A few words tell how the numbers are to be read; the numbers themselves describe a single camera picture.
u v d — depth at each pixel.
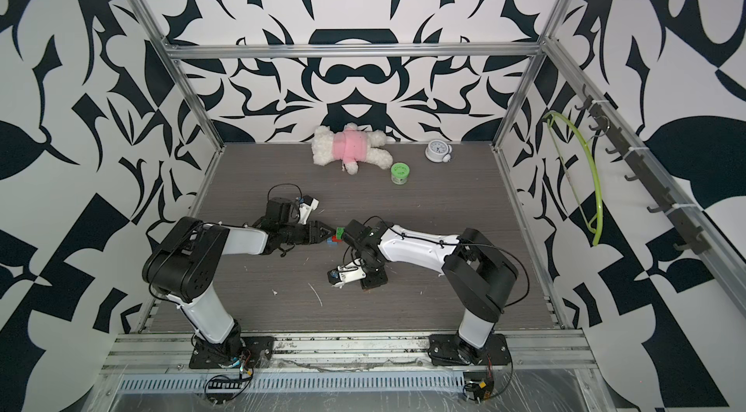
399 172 1.05
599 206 0.66
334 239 0.91
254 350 0.74
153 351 0.77
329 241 0.91
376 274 0.75
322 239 0.87
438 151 1.15
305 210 0.88
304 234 0.83
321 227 0.86
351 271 0.74
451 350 0.74
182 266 0.48
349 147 1.08
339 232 0.91
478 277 0.46
